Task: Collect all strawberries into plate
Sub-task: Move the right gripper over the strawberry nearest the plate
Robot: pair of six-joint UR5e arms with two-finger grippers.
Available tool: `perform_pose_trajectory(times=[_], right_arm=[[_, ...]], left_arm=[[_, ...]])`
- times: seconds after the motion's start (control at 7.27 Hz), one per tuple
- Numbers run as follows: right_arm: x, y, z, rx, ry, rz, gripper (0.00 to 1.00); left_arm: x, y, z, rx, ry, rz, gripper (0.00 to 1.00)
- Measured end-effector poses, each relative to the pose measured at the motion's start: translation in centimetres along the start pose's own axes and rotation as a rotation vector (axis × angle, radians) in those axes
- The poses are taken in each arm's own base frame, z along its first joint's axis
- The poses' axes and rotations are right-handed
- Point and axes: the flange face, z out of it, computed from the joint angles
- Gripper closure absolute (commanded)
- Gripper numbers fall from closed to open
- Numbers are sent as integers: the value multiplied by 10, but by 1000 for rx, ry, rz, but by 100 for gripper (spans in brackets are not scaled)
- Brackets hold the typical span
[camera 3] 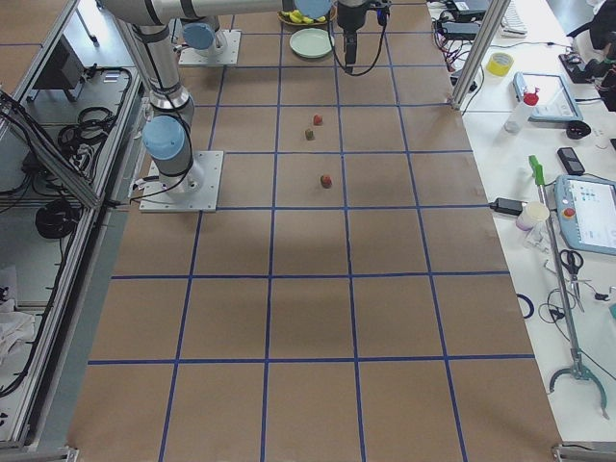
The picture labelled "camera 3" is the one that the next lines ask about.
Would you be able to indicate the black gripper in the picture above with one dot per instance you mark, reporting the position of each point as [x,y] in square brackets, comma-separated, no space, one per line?
[349,17]

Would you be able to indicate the light green plate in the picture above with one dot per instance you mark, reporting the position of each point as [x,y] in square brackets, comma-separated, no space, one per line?
[311,43]

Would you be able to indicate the yellow banana bunch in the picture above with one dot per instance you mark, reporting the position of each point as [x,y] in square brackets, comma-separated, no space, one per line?
[297,18]

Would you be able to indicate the wicker fruit basket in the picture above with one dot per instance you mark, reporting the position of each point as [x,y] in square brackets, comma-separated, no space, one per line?
[333,15]

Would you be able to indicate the yellow tape roll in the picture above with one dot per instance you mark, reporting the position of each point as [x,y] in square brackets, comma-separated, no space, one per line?
[499,64]

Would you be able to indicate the white squeeze bottle red cap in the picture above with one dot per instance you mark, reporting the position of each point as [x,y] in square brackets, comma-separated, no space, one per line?
[519,117]

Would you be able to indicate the teach pendant far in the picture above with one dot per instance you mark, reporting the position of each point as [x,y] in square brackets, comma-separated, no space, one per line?
[556,102]

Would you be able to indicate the teach pendant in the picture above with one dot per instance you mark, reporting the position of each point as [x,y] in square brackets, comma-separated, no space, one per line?
[586,213]
[556,102]

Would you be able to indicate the black power adapter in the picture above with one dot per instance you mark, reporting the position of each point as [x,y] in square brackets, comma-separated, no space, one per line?
[507,206]

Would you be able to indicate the white paper cup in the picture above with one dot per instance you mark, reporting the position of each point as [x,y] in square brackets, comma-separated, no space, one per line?
[533,214]

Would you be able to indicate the black phone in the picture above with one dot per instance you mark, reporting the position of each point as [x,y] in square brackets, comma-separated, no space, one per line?
[570,161]

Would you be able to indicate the teach pendant near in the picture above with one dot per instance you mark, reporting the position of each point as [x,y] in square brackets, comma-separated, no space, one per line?
[586,213]

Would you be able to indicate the blue tape roll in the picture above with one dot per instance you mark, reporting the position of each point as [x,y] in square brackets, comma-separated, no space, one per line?
[530,307]

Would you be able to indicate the black scissors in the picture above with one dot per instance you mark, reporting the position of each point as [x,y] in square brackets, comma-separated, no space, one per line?
[571,260]

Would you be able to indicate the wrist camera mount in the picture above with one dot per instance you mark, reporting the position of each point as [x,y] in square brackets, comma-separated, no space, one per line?
[382,9]

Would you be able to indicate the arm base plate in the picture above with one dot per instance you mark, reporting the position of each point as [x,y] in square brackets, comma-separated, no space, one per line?
[205,47]
[198,191]

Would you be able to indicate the aluminium frame post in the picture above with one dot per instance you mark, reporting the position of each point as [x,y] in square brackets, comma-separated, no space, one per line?
[490,24]

